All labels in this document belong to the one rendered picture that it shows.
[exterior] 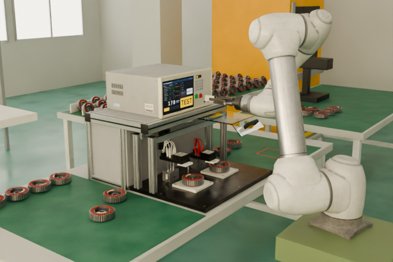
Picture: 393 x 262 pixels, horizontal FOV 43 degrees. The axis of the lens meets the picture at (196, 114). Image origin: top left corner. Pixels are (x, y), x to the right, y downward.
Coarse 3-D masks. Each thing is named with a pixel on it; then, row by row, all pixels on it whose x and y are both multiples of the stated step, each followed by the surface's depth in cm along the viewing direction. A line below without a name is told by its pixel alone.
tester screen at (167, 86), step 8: (184, 80) 256; (192, 80) 261; (168, 88) 246; (176, 88) 251; (184, 88) 257; (192, 88) 262; (168, 96) 247; (176, 96) 252; (184, 96) 258; (192, 96) 263; (176, 104) 253
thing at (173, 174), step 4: (172, 168) 260; (176, 168) 260; (164, 172) 257; (168, 172) 255; (172, 172) 256; (176, 172) 259; (164, 176) 257; (168, 176) 256; (172, 176) 257; (176, 176) 260; (164, 180) 258; (168, 180) 256; (172, 180) 257
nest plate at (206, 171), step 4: (208, 168) 273; (232, 168) 273; (204, 172) 267; (208, 172) 267; (212, 172) 267; (228, 172) 267; (232, 172) 267; (216, 176) 263; (220, 176) 261; (224, 176) 261; (228, 176) 264
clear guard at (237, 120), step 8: (216, 112) 281; (224, 112) 281; (232, 112) 281; (208, 120) 264; (216, 120) 262; (224, 120) 262; (232, 120) 262; (240, 120) 262; (248, 120) 266; (240, 128) 257; (248, 128) 262; (256, 128) 266; (240, 136) 253
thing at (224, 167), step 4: (212, 164) 268; (216, 164) 273; (220, 164) 271; (224, 164) 271; (228, 164) 268; (212, 168) 266; (216, 168) 265; (220, 168) 264; (224, 168) 265; (228, 168) 267; (216, 172) 265; (220, 172) 265; (224, 172) 265
